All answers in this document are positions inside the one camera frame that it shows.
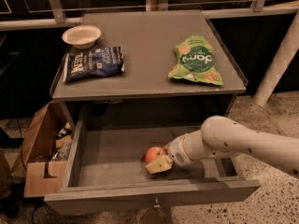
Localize metal window railing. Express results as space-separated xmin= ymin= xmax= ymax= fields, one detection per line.
xmin=0 ymin=0 xmax=299 ymax=31

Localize red apple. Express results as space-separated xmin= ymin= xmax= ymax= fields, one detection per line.
xmin=145 ymin=147 xmax=167 ymax=164

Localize white paper bowl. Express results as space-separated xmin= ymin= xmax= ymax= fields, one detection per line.
xmin=62 ymin=25 xmax=102 ymax=49

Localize white table leg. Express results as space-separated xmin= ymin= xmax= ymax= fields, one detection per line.
xmin=252 ymin=11 xmax=299 ymax=106

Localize snack packets in box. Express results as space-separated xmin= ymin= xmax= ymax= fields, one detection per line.
xmin=50 ymin=122 xmax=72 ymax=161

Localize green snack bag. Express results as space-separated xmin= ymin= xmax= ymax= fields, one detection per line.
xmin=168 ymin=35 xmax=223 ymax=86

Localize blue chip bag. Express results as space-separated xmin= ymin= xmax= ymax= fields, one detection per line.
xmin=63 ymin=46 xmax=124 ymax=83

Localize wooden side box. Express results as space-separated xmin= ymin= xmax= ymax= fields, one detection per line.
xmin=11 ymin=102 xmax=67 ymax=198

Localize open grey top drawer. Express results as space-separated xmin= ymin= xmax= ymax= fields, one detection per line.
xmin=45 ymin=117 xmax=260 ymax=215

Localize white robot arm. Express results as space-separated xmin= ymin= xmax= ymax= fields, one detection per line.
xmin=145 ymin=116 xmax=299 ymax=178

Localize grey cabinet with top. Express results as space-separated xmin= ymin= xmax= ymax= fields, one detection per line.
xmin=51 ymin=10 xmax=247 ymax=126

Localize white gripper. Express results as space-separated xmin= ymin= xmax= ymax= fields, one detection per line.
xmin=146 ymin=135 xmax=193 ymax=174

